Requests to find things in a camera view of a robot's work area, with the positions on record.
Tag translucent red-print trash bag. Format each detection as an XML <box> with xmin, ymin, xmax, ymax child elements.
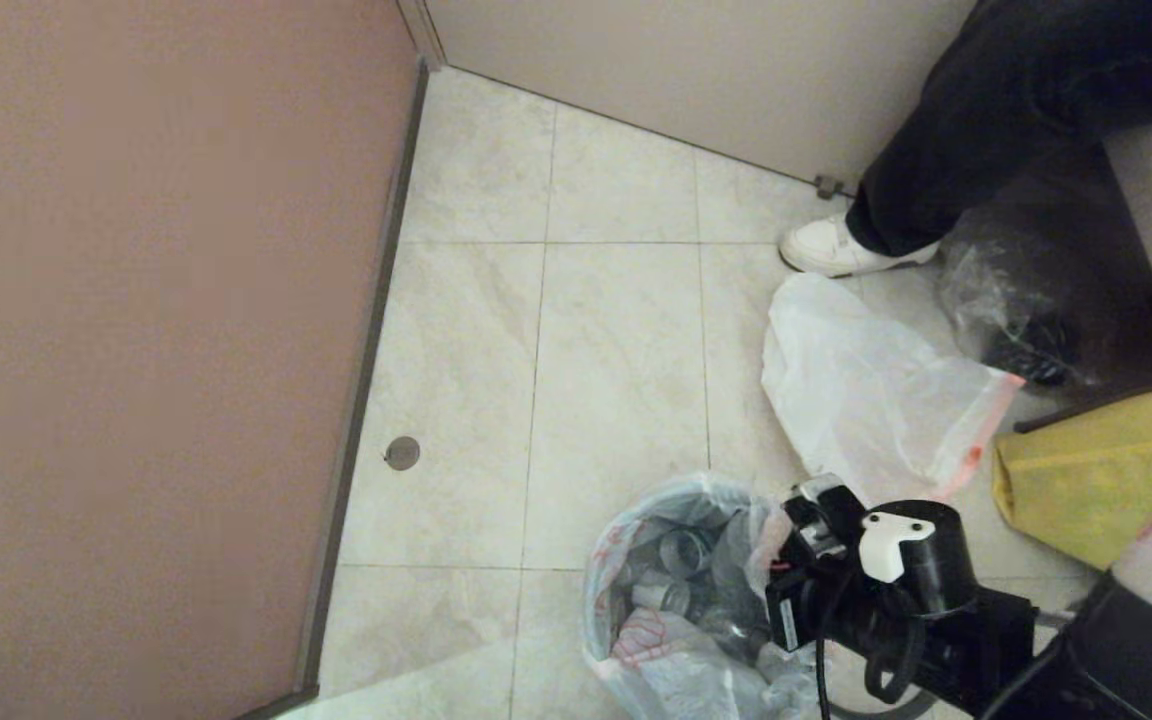
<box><xmin>583</xmin><ymin>473</ymin><xmax>829</xmax><ymax>720</ymax></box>

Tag clear plastic bag dark contents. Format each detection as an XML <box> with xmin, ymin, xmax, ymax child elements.
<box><xmin>939</xmin><ymin>205</ymin><xmax>1137</xmax><ymax>391</ymax></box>

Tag person's leg in black trousers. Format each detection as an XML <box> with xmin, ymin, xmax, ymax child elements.
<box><xmin>846</xmin><ymin>0</ymin><xmax>1152</xmax><ymax>256</ymax></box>

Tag white sneaker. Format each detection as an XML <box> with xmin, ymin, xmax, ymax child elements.
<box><xmin>779</xmin><ymin>212</ymin><xmax>942</xmax><ymax>278</ymax></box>

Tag grey door frame post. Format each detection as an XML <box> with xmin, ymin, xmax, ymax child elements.
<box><xmin>396</xmin><ymin>0</ymin><xmax>449</xmax><ymax>71</ymax></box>

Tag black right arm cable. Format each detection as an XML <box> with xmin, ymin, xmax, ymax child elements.
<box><xmin>808</xmin><ymin>595</ymin><xmax>927</xmax><ymax>720</ymax></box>

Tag yellow bag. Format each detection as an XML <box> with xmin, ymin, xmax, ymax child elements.
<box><xmin>993</xmin><ymin>380</ymin><xmax>1152</xmax><ymax>571</ymax></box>

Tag white bag with red drawstring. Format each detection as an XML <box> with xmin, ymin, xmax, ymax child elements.
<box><xmin>762</xmin><ymin>272</ymin><xmax>1025</xmax><ymax>506</ymax></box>

